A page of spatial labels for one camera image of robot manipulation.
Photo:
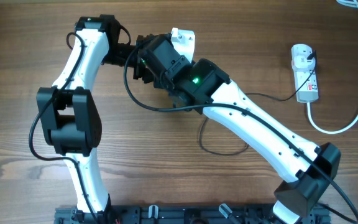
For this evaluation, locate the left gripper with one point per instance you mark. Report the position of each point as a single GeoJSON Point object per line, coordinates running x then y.
{"type": "Point", "coordinates": [139, 63]}

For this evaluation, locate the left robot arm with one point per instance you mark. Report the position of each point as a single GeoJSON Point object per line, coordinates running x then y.
{"type": "Point", "coordinates": [69, 117]}

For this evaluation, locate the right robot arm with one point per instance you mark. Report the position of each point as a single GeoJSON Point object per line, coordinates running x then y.
{"type": "Point", "coordinates": [305, 168]}

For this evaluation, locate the white USB charger plug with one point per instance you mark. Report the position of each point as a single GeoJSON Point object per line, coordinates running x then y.
{"type": "Point", "coordinates": [302, 63]}

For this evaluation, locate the white power strip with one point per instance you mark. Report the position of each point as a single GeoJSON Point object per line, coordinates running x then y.
{"type": "Point", "coordinates": [306, 86]}

